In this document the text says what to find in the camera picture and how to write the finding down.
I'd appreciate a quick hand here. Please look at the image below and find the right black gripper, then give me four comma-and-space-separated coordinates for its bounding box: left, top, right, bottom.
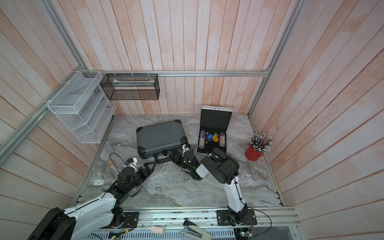
169, 153, 194, 173

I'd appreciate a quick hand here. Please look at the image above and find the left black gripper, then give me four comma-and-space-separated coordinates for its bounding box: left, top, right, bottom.
126, 162, 157, 193

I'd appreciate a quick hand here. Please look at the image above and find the dark grey poker case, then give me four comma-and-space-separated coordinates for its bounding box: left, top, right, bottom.
136, 120, 188, 164

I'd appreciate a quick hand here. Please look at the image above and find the silver aluminium poker case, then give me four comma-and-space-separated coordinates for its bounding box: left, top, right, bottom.
197, 106, 233, 154

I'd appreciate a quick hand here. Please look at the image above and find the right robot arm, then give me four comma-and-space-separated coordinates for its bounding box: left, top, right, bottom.
172, 148, 249, 226

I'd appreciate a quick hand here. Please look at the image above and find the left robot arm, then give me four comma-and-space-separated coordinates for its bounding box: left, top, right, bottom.
28, 162, 156, 240

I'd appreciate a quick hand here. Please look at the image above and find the purple tan chip stack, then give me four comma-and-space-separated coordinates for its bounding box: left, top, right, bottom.
198, 130, 207, 149

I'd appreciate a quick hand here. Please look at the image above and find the white label tag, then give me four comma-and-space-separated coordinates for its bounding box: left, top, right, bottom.
93, 179, 105, 186

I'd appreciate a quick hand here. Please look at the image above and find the pink eraser block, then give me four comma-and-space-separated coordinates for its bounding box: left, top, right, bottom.
151, 226, 165, 235

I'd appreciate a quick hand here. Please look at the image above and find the black grey stapler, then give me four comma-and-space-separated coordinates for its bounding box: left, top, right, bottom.
180, 220, 213, 240

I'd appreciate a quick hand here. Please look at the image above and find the red pencil bucket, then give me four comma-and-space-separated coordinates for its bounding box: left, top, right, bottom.
245, 145, 264, 162

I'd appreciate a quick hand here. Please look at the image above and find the bundle of pencils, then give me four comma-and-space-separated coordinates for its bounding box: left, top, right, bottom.
250, 132, 273, 153

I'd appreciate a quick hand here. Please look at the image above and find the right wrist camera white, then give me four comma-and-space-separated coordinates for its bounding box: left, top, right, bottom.
182, 143, 193, 154

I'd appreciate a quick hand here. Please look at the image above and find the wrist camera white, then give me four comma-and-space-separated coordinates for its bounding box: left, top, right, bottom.
125, 158, 138, 173
182, 143, 193, 154

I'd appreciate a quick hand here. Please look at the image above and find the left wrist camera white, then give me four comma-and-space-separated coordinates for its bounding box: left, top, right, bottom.
125, 158, 138, 173

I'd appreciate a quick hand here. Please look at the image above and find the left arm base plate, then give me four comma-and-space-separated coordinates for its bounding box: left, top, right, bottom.
111, 212, 139, 229

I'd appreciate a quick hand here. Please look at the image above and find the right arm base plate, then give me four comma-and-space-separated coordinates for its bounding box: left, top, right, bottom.
216, 209, 257, 227

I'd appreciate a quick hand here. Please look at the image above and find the black mesh wall basket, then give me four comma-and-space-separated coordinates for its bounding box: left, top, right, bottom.
101, 73, 160, 101

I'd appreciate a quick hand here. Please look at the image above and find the white mesh wall shelf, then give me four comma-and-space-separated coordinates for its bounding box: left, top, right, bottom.
48, 71, 116, 144

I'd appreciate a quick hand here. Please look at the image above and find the horizontal aluminium wall rail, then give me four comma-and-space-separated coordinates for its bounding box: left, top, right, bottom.
101, 70, 269, 77

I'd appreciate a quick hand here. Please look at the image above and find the aluminium front rail frame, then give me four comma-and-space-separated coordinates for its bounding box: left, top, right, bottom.
51, 206, 301, 232

